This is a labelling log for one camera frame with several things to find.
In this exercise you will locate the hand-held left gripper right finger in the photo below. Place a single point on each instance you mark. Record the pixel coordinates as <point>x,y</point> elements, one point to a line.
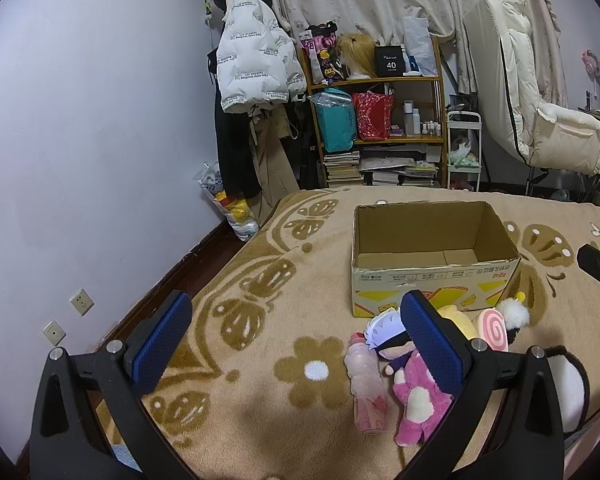
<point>425,340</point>

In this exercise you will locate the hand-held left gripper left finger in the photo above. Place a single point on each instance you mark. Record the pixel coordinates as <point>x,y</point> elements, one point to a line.
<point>162,345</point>

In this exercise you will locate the white-haired plush doll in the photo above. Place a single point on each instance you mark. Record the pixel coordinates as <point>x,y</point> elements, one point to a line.
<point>385,330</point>

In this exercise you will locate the cardboard box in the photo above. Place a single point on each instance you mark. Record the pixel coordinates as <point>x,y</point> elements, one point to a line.
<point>380,280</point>

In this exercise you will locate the yellow plush toy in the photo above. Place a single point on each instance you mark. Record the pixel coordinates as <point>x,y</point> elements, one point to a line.
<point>460,320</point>

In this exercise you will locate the pink plush toy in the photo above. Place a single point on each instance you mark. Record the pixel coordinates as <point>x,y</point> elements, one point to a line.
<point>415,405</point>

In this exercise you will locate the pink swirl lollipop plush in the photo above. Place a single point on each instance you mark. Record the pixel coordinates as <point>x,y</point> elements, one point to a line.
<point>492,330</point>

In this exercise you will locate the pale pink bottle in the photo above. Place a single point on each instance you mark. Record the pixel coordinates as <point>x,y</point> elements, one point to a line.
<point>367,385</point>

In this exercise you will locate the white pompom plush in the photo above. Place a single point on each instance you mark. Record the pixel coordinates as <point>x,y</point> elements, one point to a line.
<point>514,312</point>

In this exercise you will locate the black and white plush pillow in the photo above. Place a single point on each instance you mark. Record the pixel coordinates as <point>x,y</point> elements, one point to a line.
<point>565,390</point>

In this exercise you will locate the beige floral blanket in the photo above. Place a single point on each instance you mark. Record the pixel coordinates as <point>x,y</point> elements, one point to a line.
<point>280,410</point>

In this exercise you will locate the plastic bag of toys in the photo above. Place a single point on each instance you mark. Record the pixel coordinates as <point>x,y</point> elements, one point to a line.
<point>235,210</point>

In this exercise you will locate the pale green packets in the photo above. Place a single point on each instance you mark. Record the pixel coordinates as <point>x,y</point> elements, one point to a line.
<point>464,162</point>

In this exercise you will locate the pink desk fan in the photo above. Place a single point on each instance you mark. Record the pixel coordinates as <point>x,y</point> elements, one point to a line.
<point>592,60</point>

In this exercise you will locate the pile of books and papers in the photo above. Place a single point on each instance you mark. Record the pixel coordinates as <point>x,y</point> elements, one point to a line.
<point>400,167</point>

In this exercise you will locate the white and brown plush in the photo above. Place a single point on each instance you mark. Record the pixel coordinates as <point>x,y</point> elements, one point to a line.
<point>462,147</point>

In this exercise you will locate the cream recliner chair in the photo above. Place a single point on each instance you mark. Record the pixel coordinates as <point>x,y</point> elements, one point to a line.
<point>520,85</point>

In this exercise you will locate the stack of books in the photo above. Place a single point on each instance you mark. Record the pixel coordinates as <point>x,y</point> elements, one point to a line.
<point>341,170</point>

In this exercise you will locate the white rolling cart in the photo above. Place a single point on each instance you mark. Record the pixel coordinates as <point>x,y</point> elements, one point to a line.
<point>450,132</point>

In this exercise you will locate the beige hanging garment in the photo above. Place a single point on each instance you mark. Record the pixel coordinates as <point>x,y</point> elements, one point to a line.
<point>272,170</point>

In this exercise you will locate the black hanging garment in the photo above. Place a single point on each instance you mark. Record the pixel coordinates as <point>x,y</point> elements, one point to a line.
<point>235,150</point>

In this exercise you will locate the row of small bottles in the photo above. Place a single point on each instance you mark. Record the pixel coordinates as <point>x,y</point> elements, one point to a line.
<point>432,128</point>

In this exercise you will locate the short white bottle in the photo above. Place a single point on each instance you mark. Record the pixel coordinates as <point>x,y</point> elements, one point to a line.
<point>416,122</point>

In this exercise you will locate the tall white bottle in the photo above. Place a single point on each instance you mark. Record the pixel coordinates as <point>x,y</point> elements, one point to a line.
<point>408,117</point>

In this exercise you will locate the red patterned bag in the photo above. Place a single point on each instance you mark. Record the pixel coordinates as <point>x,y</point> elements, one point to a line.
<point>372,117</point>

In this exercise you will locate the teal bag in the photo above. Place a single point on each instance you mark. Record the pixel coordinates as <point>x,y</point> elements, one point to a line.
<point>335,125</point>

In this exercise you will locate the clear plastic bag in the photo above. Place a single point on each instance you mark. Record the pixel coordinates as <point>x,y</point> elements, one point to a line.
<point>330,96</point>

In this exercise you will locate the wooden shelf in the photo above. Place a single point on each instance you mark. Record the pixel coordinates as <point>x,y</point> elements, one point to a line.
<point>380,78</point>

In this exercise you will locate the white plastic bag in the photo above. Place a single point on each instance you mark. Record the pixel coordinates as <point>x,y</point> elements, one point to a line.
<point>420,40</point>

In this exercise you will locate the black box with white print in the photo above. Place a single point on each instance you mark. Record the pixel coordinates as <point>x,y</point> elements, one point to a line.
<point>390,62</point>

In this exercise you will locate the blond wig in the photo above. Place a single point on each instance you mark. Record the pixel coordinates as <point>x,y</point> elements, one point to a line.
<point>357,52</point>

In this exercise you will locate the pink and black printed bag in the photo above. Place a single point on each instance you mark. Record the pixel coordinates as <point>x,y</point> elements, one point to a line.
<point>322,50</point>

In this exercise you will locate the white puffer jacket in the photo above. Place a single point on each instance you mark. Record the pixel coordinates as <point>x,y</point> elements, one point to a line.
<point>250,50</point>

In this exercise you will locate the white wall socket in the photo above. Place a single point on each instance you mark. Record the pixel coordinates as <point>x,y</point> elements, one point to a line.
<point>82,302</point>
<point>54,333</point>

